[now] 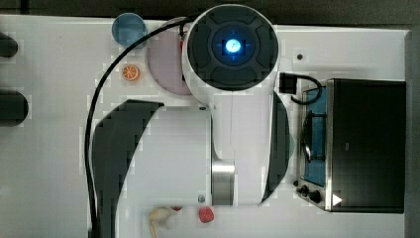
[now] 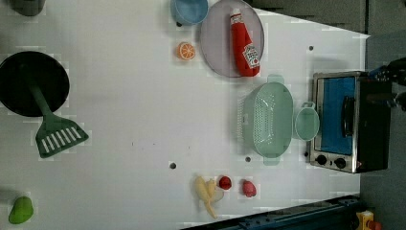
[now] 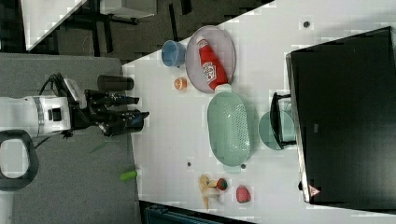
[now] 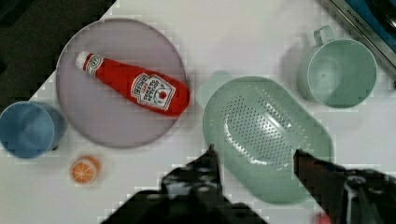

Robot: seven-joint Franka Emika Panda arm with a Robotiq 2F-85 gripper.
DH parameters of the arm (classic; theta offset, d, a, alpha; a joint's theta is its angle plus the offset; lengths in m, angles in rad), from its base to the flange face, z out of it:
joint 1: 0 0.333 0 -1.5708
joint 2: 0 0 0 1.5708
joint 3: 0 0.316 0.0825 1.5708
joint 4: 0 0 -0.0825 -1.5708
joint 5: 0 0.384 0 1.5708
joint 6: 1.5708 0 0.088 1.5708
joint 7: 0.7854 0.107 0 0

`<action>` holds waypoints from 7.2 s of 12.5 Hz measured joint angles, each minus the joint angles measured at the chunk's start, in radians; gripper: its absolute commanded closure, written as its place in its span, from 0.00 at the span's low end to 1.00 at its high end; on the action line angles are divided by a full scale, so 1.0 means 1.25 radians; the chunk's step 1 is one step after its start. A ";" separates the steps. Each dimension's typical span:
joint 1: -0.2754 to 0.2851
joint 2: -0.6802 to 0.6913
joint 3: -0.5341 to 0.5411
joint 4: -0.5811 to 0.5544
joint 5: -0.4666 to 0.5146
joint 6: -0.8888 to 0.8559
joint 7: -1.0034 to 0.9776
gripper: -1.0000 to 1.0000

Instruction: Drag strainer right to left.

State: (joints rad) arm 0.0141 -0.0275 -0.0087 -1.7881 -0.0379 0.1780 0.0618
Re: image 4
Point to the green plastic strainer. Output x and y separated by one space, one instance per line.
256 126

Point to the orange slice toy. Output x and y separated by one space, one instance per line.
85 169

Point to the grey round plate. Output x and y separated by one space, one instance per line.
96 110

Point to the silver toaster oven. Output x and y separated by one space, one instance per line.
372 22

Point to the red ketchup bottle toy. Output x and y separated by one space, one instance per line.
151 90

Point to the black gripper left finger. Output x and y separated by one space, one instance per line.
202 173

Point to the blue plastic cup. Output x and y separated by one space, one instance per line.
30 129

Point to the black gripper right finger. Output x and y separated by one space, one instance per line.
348 196

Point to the green plastic mug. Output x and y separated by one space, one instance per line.
336 72

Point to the red strawberry toy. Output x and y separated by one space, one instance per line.
321 219

